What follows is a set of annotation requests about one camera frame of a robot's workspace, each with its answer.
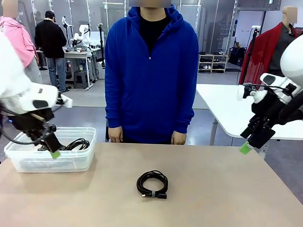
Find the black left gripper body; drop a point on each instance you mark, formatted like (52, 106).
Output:
(29, 124)

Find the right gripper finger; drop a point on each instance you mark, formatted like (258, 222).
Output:
(261, 137)
(249, 129)

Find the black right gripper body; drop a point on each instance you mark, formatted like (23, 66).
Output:
(266, 107)

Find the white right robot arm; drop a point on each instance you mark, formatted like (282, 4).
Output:
(297, 58)

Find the person's right forearm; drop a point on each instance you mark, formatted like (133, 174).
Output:
(114, 112)

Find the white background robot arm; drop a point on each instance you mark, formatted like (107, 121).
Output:
(83, 31)

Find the person's left forearm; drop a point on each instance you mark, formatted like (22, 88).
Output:
(185, 114)

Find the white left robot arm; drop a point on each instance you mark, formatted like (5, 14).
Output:
(8, 71)

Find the person's right hand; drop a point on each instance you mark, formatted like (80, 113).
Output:
(115, 135)

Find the person's left hand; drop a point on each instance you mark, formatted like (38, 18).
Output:
(179, 138)

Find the white side table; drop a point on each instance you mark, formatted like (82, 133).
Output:
(224, 108)

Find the clear plastic storage container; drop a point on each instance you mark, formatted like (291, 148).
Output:
(77, 163)

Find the mannequin with red shawl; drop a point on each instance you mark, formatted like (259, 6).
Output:
(260, 55)

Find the black bags pile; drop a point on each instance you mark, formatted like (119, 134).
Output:
(237, 55)

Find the grey plastic stool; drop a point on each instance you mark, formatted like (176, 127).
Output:
(80, 78)

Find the wooden shoe rack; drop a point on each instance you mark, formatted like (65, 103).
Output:
(218, 55)

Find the grey background work table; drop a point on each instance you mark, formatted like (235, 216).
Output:
(76, 53)

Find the man in black jacket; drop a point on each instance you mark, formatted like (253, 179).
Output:
(49, 40)

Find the mannequin with pink top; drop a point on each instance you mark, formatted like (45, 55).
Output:
(19, 36)

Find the person in blue hoodie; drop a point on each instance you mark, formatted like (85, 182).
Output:
(149, 93)

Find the white handheld device on stand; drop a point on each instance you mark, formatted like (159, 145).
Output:
(65, 22)

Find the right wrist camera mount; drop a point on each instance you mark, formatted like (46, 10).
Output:
(240, 94)

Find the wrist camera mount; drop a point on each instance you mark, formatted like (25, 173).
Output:
(240, 94)
(66, 101)

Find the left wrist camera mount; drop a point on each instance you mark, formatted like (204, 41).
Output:
(66, 101)

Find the black camera pole stand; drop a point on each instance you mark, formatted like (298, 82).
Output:
(101, 42)

